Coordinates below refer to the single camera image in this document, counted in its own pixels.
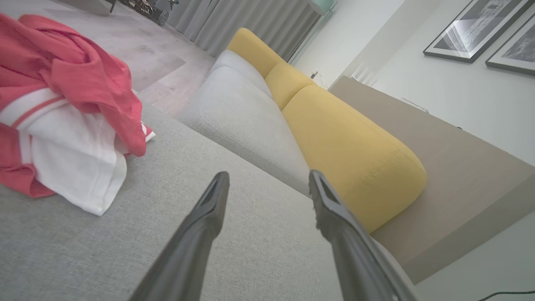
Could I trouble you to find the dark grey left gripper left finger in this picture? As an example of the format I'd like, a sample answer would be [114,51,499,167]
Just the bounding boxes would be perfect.
[129,171,230,301]

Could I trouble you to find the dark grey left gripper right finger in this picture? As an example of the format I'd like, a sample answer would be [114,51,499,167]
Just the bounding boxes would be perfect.
[308,169,418,301]

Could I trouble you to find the red basketball jersey number 23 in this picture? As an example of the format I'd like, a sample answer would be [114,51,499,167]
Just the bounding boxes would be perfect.
[0,13,156,217]

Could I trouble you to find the red shorts with white stripe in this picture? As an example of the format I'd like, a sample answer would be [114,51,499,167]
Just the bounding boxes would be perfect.
[18,14,148,158]

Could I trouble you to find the grey sofa seat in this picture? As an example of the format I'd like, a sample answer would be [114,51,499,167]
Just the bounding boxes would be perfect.
[0,100,418,301]

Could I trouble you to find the large yellow sofa back cushion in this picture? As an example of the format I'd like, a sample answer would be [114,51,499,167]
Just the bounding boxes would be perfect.
[281,85,428,234]

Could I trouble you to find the brown wooden sofa side panel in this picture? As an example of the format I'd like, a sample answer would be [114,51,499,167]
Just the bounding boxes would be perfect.
[328,76,535,285]

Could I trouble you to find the large grey sofa seat cushion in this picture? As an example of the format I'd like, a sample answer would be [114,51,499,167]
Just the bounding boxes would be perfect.
[178,66,312,197]

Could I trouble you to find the small yellow sofa back cushion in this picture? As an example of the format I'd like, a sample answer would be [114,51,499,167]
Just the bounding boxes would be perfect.
[265,62,317,111]

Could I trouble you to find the small grey sofa seat cushion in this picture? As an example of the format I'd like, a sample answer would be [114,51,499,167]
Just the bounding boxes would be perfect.
[208,49,274,99]

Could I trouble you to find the medium yellow sofa back cushion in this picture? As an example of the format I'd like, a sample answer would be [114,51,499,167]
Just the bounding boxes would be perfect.
[226,28,287,79]

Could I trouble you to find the grey pleated curtain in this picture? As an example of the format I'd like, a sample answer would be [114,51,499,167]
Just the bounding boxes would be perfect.
[155,0,322,62]

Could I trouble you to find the black wheeled equipment base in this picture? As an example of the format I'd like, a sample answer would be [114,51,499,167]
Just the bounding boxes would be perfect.
[110,0,170,26]

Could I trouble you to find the pale green round object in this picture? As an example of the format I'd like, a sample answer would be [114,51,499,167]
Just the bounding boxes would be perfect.
[310,0,337,16]

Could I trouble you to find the thin black floor cable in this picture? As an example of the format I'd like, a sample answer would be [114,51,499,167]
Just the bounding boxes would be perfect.
[478,290,535,301]

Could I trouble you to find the black framed wall picture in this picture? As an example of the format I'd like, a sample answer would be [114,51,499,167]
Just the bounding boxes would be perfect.
[485,15,535,77]
[423,0,535,64]

